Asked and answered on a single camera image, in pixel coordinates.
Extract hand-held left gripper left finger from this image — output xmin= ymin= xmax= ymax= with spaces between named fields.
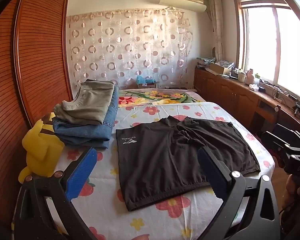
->
xmin=14 ymin=146 xmax=98 ymax=240

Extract large-flower floral blanket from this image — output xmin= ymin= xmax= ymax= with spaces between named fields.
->
xmin=117 ymin=88 xmax=206 ymax=108

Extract sheer circle-patterned curtain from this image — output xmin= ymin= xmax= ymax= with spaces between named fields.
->
xmin=66 ymin=8 xmax=193 ymax=90

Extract folded grey-green pants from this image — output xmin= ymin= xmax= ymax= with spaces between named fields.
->
xmin=53 ymin=79 xmax=115 ymax=125

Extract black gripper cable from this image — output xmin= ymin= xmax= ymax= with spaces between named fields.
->
xmin=279 ymin=197 xmax=298 ymax=217

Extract floral patterned box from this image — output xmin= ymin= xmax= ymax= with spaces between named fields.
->
xmin=215 ymin=59 xmax=235 ymax=68

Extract wooden framed window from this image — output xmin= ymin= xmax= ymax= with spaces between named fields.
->
xmin=236 ymin=0 xmax=300 ymax=100

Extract white patterned window curtain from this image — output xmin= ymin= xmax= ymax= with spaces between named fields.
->
xmin=208 ymin=0 xmax=224 ymax=62

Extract wooden slatted wardrobe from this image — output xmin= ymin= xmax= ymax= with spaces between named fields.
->
xmin=0 ymin=0 xmax=74 ymax=230

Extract black charger cables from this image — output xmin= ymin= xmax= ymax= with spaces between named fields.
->
xmin=265 ymin=80 xmax=298 ymax=103

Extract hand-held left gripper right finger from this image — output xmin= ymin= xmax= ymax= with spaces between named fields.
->
xmin=197 ymin=147 xmax=282 ymax=240

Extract black pants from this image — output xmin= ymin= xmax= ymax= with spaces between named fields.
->
xmin=116 ymin=116 xmax=261 ymax=212

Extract yellow plush toy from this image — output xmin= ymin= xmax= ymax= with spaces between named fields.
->
xmin=18 ymin=112 xmax=65 ymax=182

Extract white plastic jug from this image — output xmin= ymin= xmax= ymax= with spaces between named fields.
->
xmin=244 ymin=69 xmax=256 ymax=84

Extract long wooden cabinet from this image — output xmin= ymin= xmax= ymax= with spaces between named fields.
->
xmin=194 ymin=66 xmax=300 ymax=140

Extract red blanket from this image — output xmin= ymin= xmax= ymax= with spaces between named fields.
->
xmin=255 ymin=130 xmax=287 ymax=169

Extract blue plastic bag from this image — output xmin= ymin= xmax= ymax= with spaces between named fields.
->
xmin=136 ymin=75 xmax=157 ymax=85

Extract open cardboard box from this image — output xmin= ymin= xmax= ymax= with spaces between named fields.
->
xmin=209 ymin=62 xmax=232 ymax=75

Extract stack of patterned boxes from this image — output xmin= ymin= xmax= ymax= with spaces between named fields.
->
xmin=196 ymin=57 xmax=217 ymax=68

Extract folded blue jeans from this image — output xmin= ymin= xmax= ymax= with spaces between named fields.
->
xmin=52 ymin=87 xmax=119 ymax=149

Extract person's right hand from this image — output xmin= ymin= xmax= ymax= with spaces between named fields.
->
xmin=284 ymin=174 xmax=300 ymax=205

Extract strawberry flower bed sheet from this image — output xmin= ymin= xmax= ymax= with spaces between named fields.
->
xmin=50 ymin=102 xmax=275 ymax=240

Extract small cardboard box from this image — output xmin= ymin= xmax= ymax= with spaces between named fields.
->
xmin=137 ymin=81 xmax=157 ymax=89

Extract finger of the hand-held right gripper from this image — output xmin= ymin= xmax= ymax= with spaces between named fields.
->
xmin=275 ymin=124 xmax=300 ymax=146
xmin=262 ymin=131 xmax=287 ymax=153

